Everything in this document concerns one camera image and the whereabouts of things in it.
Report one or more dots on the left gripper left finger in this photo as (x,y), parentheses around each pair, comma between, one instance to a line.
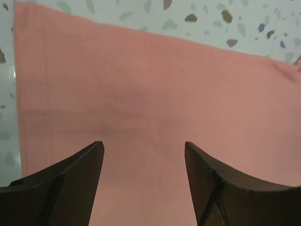
(59,195)

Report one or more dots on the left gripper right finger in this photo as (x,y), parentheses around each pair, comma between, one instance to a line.
(224,196)

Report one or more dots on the salmon pink t-shirt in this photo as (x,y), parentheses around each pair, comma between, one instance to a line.
(144,95)

